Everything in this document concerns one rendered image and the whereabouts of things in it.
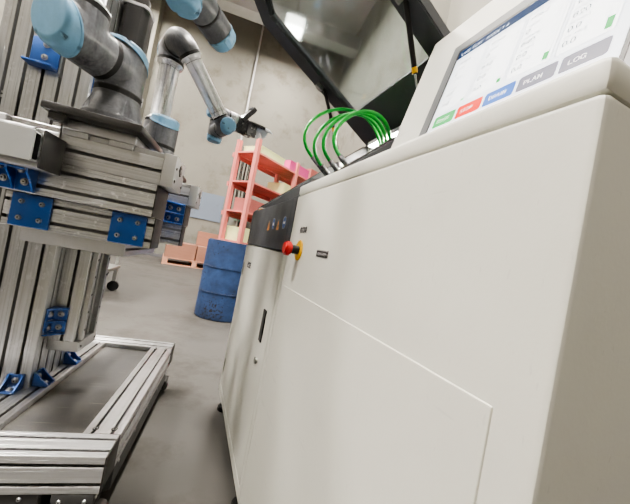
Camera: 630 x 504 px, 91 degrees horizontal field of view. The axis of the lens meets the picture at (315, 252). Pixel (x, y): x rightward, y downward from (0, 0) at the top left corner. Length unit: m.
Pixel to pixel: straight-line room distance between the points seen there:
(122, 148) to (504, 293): 0.92
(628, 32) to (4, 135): 1.13
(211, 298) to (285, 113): 7.18
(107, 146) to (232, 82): 8.77
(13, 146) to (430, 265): 0.87
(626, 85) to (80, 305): 1.32
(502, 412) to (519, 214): 0.16
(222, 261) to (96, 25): 2.33
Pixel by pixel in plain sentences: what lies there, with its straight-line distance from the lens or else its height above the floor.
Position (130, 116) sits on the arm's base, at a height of 1.07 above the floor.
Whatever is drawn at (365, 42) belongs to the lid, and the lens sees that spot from 1.49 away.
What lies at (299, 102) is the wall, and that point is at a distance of 9.73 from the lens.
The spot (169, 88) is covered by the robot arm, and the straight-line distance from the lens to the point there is 1.75.
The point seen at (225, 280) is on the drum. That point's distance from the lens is 3.07.
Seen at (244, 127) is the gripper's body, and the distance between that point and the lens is 1.89.
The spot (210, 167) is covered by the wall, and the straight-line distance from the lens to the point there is 8.96.
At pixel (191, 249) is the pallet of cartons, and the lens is 7.49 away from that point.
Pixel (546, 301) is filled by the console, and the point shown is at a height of 0.79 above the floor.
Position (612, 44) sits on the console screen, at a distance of 0.71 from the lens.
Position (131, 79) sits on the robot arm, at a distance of 1.08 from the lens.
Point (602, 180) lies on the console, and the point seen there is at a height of 0.89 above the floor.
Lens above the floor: 0.79
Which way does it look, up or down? 1 degrees up
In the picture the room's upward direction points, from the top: 11 degrees clockwise
